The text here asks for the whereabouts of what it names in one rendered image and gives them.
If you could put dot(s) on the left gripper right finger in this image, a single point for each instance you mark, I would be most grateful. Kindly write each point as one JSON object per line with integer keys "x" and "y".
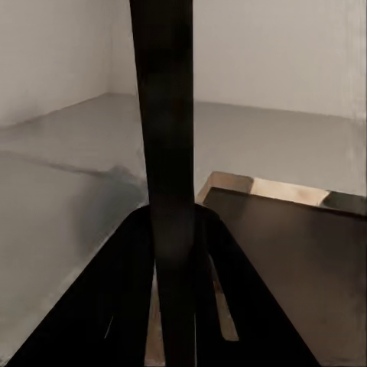
{"x": 267, "y": 338}

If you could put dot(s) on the poster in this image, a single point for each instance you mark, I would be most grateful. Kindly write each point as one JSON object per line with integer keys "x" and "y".
{"x": 163, "y": 42}

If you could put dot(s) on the drop in sink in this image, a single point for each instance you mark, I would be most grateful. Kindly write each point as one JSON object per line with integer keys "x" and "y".
{"x": 54, "y": 219}

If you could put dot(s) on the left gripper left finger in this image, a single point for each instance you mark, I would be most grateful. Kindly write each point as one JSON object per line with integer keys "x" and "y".
{"x": 102, "y": 320}

